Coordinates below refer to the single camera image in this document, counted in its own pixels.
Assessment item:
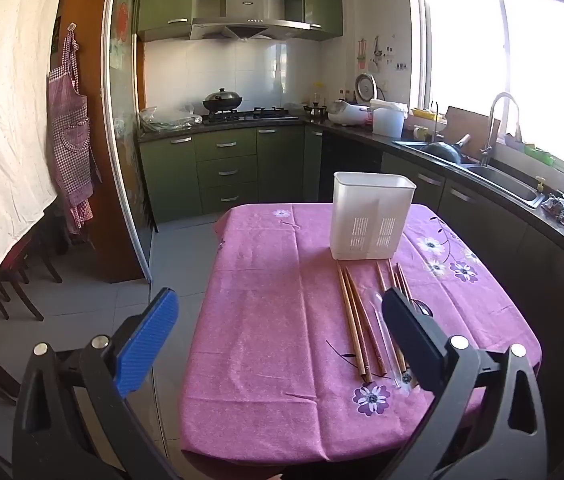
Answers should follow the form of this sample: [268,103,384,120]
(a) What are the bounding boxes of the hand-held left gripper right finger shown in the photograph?
[377,286,549,480]

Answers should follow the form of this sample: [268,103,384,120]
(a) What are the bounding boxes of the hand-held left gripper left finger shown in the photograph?
[11,287,183,480]

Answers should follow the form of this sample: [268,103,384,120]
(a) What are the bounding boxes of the bundle of wooden chopsticks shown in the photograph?
[336,259,420,391]

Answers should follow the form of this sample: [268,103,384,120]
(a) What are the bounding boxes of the white plastic utensil holder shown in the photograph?
[329,171,417,262]

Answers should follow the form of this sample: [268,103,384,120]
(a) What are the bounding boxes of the pink floral tablecloth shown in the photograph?
[178,202,543,466]

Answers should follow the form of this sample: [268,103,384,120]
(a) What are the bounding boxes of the dark lower kitchen cabinets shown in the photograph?
[319,130,564,411]

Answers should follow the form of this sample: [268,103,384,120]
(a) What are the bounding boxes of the dark stone countertop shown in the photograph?
[137,110,564,281]

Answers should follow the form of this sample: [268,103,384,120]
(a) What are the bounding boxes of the steel kitchen sink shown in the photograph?
[394,140,553,210]

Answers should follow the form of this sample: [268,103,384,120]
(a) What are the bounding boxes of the black frying wok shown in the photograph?
[419,134,472,165]

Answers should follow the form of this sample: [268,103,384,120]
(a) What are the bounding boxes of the bundle of dish rags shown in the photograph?
[541,192,564,228]

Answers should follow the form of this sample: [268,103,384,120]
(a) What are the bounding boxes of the green lower kitchen cabinets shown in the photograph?
[138,125,324,225]

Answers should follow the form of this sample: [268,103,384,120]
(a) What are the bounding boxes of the white plastic bucket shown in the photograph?
[369,98,409,138]

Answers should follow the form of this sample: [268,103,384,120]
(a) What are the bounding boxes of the plastic bag of vegetables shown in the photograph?
[138,105,204,133]

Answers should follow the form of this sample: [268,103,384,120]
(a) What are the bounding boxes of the steel kitchen faucet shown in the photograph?
[479,92,523,167]

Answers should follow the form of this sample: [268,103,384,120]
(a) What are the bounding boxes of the wooden cutting board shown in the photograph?
[437,106,502,161]

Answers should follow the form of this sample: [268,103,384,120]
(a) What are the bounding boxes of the green plastic container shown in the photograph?
[524,142,555,165]

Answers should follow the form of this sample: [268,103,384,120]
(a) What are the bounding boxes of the pink checkered apron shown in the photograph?
[46,30,104,236]

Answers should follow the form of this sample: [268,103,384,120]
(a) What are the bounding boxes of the white rice cooker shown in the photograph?
[328,100,374,128]

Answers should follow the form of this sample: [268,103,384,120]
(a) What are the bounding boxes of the white hanging sheet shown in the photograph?
[0,0,74,287]

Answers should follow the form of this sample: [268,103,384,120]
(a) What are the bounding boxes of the black wok with lid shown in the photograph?
[202,87,244,113]

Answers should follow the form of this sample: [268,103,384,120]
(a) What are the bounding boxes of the black gas stove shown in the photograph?
[202,106,300,125]

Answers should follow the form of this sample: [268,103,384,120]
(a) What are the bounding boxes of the sliding glass door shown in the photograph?
[101,0,155,281]

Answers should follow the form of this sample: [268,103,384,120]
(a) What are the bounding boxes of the kitchen window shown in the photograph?
[407,0,564,181]

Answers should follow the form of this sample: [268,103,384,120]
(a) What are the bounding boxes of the steel range hood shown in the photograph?
[189,0,312,42]

